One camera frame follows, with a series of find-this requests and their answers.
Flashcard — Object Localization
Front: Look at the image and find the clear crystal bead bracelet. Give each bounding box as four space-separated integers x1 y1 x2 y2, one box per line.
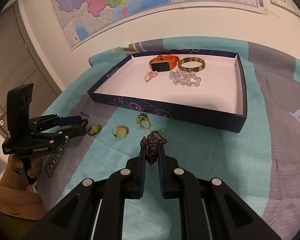
168 69 202 87

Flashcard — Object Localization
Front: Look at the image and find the orange smart watch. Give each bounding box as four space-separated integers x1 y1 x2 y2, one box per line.
149 55 180 72

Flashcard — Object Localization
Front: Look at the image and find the gold green chain ring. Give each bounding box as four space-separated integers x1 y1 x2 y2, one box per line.
136 112 152 131

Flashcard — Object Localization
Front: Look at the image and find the teal grey patterned bedsheet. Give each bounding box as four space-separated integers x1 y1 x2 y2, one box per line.
37 37 300 239

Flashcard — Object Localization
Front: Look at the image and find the dark red bead bracelet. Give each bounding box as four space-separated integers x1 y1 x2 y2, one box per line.
139 130 168 166

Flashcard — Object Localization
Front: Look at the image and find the silver door handle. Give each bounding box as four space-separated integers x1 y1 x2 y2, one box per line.
0 112 6 126

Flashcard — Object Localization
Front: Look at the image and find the tortoiseshell bangle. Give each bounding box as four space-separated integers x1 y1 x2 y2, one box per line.
178 57 206 73

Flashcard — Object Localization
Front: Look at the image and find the brown wooden door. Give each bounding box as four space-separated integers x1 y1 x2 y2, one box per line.
0 2 62 138

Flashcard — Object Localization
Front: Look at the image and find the gold ring pale stone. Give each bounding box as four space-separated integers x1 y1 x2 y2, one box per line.
111 126 129 138

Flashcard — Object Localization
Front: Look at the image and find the pink translucent ring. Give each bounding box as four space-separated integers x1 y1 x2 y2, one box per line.
144 70 159 83

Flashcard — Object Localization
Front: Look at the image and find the black ring green stone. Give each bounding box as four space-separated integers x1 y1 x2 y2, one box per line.
87 124 102 136

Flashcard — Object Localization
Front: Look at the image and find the navy tray box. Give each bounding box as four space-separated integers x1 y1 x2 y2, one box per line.
88 49 248 133

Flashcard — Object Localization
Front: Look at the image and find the person's left hand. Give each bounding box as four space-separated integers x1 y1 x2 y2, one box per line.
8 154 44 178

